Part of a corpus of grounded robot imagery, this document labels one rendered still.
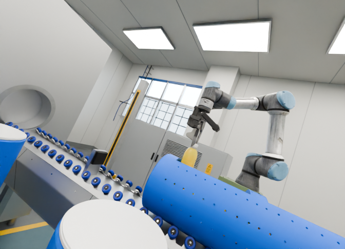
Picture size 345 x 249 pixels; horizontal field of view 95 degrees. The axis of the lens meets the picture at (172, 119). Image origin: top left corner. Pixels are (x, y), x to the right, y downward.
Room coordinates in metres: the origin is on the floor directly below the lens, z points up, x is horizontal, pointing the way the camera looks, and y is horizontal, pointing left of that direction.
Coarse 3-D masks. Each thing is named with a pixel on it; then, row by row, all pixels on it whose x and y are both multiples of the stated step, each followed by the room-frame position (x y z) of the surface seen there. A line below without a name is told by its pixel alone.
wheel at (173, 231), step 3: (174, 225) 0.70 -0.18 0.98; (168, 228) 0.70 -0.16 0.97; (171, 228) 0.69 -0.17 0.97; (174, 228) 0.69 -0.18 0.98; (177, 228) 0.69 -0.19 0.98; (168, 231) 0.69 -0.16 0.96; (171, 231) 0.69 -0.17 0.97; (174, 231) 0.69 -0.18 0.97; (177, 231) 0.69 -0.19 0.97; (168, 234) 0.68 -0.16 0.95; (171, 234) 0.68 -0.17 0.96; (174, 234) 0.68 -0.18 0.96; (177, 234) 0.68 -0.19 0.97; (171, 237) 0.67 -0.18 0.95; (174, 237) 0.67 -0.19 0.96
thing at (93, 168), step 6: (96, 150) 0.96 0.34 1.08; (102, 150) 1.01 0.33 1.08; (90, 156) 0.96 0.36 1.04; (96, 156) 0.96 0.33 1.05; (102, 156) 1.00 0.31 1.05; (90, 162) 0.96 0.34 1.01; (96, 162) 0.97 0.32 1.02; (102, 162) 1.02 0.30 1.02; (84, 168) 0.96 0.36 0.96; (90, 168) 0.98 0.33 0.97; (96, 168) 1.02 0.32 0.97; (96, 174) 1.04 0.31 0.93
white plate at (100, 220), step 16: (80, 208) 0.46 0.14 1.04; (96, 208) 0.49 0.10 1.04; (112, 208) 0.53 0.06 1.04; (128, 208) 0.57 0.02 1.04; (64, 224) 0.39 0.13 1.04; (80, 224) 0.41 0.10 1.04; (96, 224) 0.43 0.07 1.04; (112, 224) 0.45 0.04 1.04; (128, 224) 0.48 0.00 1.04; (144, 224) 0.51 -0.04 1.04; (64, 240) 0.35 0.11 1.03; (80, 240) 0.36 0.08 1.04; (96, 240) 0.38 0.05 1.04; (112, 240) 0.40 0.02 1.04; (128, 240) 0.42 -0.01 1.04; (144, 240) 0.44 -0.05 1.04; (160, 240) 0.47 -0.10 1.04
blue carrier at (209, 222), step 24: (168, 168) 0.73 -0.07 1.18; (192, 168) 0.74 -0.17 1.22; (144, 192) 0.72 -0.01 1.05; (168, 192) 0.68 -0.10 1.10; (192, 192) 0.66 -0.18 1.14; (216, 192) 0.65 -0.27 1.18; (240, 192) 0.65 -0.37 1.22; (168, 216) 0.69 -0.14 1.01; (192, 216) 0.64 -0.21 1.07; (216, 216) 0.61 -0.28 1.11; (240, 216) 0.59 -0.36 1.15; (264, 216) 0.58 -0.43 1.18; (288, 216) 0.58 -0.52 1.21; (216, 240) 0.61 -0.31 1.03; (240, 240) 0.57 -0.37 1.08; (264, 240) 0.55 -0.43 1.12; (288, 240) 0.53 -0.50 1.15; (312, 240) 0.53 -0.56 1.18; (336, 240) 0.53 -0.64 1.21
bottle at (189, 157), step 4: (188, 148) 0.81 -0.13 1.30; (192, 148) 0.80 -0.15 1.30; (196, 148) 0.80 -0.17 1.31; (184, 152) 0.82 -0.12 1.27; (188, 152) 0.79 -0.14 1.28; (192, 152) 0.79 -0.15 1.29; (196, 152) 0.80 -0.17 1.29; (184, 156) 0.80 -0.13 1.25; (188, 156) 0.79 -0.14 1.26; (192, 156) 0.78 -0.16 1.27; (196, 156) 0.80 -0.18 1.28; (184, 160) 0.79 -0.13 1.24; (188, 160) 0.78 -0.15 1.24; (192, 160) 0.79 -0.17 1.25; (188, 164) 0.78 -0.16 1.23; (192, 164) 0.79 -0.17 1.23
